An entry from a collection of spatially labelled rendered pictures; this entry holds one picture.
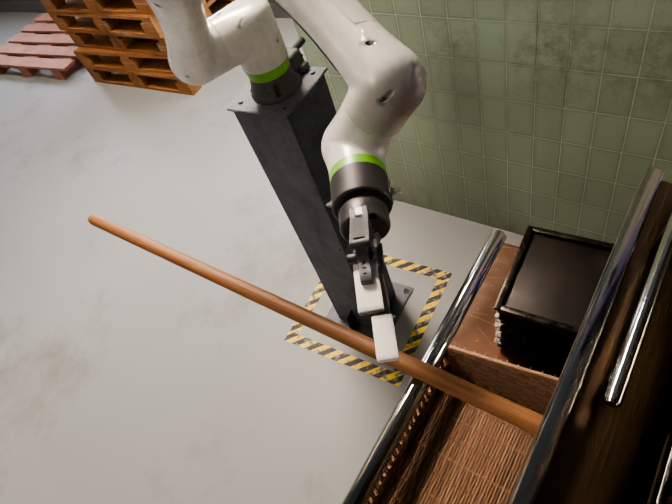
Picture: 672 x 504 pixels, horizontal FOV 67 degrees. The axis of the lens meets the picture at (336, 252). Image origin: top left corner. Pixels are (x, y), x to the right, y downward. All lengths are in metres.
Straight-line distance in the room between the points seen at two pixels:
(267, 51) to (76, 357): 2.07
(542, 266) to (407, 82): 0.80
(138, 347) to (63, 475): 0.63
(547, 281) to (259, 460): 1.36
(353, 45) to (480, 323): 1.02
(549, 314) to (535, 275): 0.12
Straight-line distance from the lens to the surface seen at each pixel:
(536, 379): 1.32
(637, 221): 0.72
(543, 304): 1.37
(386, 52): 0.77
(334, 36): 0.82
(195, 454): 2.37
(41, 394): 3.03
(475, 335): 1.58
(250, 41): 1.38
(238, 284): 1.05
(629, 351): 0.58
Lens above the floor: 1.97
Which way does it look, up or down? 49 degrees down
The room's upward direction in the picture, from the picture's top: 24 degrees counter-clockwise
